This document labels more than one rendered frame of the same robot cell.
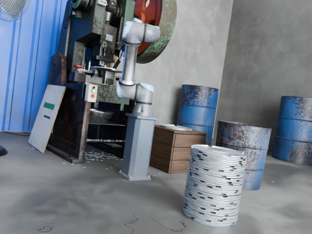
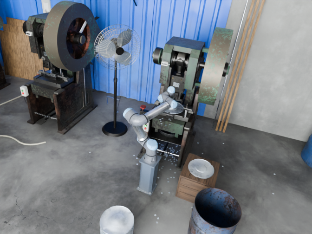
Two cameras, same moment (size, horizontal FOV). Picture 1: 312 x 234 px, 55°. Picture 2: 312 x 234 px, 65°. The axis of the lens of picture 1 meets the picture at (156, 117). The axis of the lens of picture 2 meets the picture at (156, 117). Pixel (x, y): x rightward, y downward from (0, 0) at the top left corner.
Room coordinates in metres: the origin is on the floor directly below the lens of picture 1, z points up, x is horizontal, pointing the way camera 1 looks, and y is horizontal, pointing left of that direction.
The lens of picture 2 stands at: (1.03, -1.51, 2.27)
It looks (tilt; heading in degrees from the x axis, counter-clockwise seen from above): 33 degrees down; 55
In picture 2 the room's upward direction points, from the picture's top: 7 degrees clockwise
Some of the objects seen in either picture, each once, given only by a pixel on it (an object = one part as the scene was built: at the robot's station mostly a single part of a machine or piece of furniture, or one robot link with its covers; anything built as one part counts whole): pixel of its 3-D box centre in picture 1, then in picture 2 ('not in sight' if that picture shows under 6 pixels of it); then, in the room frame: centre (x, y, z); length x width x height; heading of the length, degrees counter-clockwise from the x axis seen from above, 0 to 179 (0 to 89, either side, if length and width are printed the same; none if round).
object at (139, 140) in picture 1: (138, 146); (148, 173); (2.15, 0.10, 0.23); 0.19 x 0.19 x 0.45; 33
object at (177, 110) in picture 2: (107, 69); (172, 107); (2.63, 0.48, 0.78); 0.29 x 0.29 x 0.01
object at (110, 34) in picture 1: (106, 41); (176, 85); (2.69, 0.53, 1.04); 0.17 x 0.15 x 0.30; 41
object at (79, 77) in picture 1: (78, 83); (143, 116); (2.35, 0.64, 0.62); 0.10 x 0.06 x 0.20; 131
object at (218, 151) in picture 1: (218, 150); (117, 220); (1.57, -0.35, 0.35); 0.29 x 0.29 x 0.01
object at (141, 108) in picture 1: (143, 108); (150, 155); (2.15, 0.10, 0.50); 0.15 x 0.15 x 0.10
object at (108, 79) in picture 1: (109, 77); (170, 113); (2.59, 0.44, 0.72); 0.25 x 0.14 x 0.14; 41
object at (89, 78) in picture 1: (98, 81); (173, 109); (2.72, 0.56, 0.68); 0.45 x 0.30 x 0.06; 131
